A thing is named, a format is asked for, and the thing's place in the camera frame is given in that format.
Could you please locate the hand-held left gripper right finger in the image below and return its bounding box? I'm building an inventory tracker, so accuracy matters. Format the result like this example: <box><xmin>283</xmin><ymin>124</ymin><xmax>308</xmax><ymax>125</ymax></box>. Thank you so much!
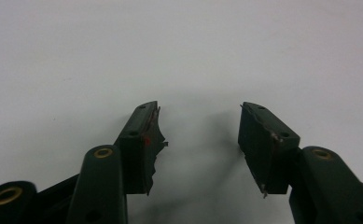
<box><xmin>237</xmin><ymin>101</ymin><xmax>301</xmax><ymax>200</ymax></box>

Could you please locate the white table mat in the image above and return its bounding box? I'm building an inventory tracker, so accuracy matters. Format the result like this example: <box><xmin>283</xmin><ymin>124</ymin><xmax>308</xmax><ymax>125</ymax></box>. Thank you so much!
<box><xmin>0</xmin><ymin>0</ymin><xmax>363</xmax><ymax>224</ymax></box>

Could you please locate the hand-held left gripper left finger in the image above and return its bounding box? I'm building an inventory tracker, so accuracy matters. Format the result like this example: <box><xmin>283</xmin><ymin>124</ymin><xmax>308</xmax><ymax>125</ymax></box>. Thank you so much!
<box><xmin>115</xmin><ymin>100</ymin><xmax>170</xmax><ymax>197</ymax></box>

